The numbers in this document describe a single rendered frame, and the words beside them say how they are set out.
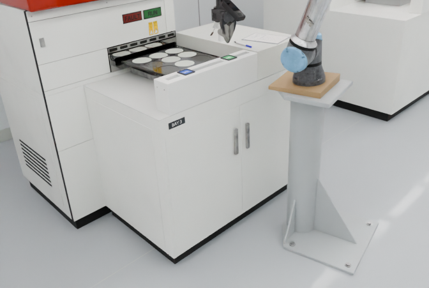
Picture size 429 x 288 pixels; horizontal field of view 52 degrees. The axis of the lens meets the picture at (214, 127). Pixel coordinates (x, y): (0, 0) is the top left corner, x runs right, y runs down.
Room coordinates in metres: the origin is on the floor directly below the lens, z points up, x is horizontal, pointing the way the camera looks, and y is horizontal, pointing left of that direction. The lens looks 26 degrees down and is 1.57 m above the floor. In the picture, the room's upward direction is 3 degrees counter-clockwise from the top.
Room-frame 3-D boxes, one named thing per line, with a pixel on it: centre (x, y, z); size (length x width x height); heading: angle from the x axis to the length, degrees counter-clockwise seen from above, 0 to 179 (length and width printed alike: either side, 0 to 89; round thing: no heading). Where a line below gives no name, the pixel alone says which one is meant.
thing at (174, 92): (1.88, 0.01, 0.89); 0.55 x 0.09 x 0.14; 132
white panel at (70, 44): (2.23, 0.50, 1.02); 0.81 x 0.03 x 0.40; 132
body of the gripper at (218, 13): (1.98, -0.07, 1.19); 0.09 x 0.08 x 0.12; 42
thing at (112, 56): (2.34, 0.36, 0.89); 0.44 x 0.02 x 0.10; 132
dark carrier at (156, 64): (2.19, 0.21, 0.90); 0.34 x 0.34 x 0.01; 42
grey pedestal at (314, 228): (1.86, -0.54, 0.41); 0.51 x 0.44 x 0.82; 55
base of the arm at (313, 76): (1.92, -0.45, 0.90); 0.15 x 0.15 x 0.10
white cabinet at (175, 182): (2.17, 0.08, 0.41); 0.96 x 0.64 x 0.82; 132
